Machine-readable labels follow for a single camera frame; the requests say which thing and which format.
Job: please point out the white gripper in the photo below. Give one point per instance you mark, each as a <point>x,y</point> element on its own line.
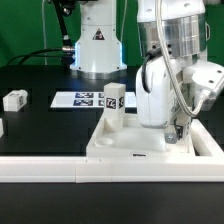
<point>156,108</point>

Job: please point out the white square tabletop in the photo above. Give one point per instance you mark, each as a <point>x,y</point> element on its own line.
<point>132,140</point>

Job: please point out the white L-shaped obstacle fence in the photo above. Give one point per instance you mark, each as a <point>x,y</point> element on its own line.
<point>208,166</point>

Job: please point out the white sheet with AprilTags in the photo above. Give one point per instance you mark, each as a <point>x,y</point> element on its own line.
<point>87,100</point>

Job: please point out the white part at left edge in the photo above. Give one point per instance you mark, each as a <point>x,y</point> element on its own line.
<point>1,128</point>

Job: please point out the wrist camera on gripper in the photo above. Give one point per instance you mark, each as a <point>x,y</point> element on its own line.
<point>208,78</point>

